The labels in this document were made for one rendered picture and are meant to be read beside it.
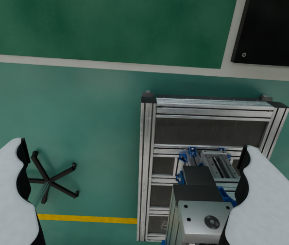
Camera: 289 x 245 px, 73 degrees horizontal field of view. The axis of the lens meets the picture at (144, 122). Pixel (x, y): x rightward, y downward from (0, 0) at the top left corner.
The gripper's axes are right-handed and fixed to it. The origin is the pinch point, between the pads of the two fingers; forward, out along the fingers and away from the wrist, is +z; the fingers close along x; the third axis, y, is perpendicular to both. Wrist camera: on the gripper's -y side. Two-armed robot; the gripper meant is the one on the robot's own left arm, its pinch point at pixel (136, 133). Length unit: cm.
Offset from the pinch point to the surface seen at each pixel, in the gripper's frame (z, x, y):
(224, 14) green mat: 40.0, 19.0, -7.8
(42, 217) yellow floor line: 113, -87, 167
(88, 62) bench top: 40.5, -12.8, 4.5
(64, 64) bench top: 40.6, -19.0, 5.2
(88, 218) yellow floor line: 112, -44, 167
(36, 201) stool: 87, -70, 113
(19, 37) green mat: 40.8, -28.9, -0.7
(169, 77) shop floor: 114, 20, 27
